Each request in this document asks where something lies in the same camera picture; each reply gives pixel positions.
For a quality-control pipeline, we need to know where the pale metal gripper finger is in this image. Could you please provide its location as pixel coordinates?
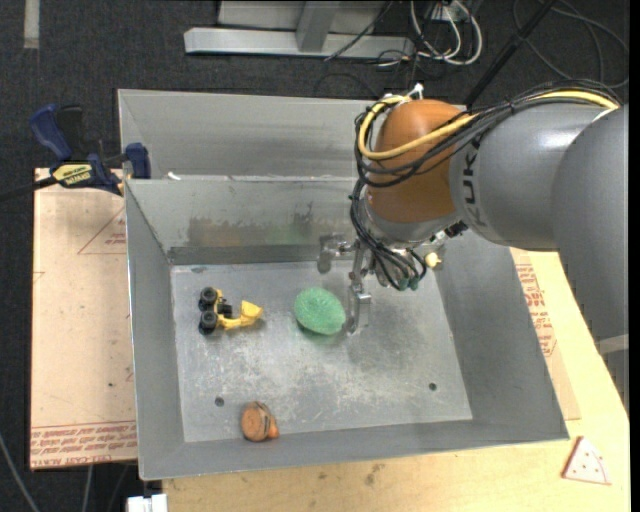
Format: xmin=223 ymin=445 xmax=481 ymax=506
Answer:
xmin=316 ymin=233 xmax=353 ymax=275
xmin=345 ymin=291 xmax=373 ymax=336

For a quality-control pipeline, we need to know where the green round scrubber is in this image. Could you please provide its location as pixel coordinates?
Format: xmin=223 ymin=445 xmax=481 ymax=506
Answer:
xmin=293 ymin=286 xmax=348 ymax=336

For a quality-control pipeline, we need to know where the grey metal bin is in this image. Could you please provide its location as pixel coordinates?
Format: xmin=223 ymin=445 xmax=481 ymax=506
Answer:
xmin=117 ymin=88 xmax=571 ymax=482

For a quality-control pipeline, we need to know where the yellow toy loader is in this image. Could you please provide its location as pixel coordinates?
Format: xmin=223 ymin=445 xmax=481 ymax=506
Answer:
xmin=197 ymin=286 xmax=265 ymax=337

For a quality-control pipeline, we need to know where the brown and orange toy food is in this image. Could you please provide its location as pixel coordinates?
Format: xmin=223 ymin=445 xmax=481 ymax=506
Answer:
xmin=240 ymin=400 xmax=280 ymax=444

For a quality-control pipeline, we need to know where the brown cardboard board, red print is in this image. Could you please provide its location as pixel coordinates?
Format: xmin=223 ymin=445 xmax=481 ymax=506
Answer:
xmin=29 ymin=167 xmax=583 ymax=472

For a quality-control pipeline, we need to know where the pink triangular sanding sheet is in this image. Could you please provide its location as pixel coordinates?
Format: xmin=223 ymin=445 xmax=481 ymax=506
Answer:
xmin=560 ymin=435 xmax=613 ymax=486

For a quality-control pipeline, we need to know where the black cylinder on white bracket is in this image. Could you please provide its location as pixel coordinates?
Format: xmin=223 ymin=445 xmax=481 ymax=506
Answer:
xmin=422 ymin=221 xmax=470 ymax=272

